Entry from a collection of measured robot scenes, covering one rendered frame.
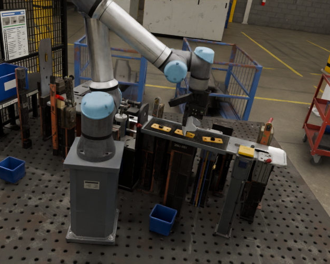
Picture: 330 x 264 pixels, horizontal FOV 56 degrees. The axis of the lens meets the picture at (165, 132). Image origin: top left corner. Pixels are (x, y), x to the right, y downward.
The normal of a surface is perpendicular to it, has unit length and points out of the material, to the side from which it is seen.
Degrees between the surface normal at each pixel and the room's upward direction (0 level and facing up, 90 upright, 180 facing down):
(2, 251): 0
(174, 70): 90
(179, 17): 90
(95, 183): 90
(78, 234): 90
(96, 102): 7
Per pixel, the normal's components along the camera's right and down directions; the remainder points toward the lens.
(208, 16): 0.04, 0.47
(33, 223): 0.13, -0.88
